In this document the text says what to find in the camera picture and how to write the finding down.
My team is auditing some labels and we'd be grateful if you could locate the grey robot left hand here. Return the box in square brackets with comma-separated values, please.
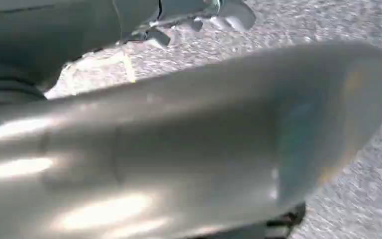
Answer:
[0, 0, 382, 239]

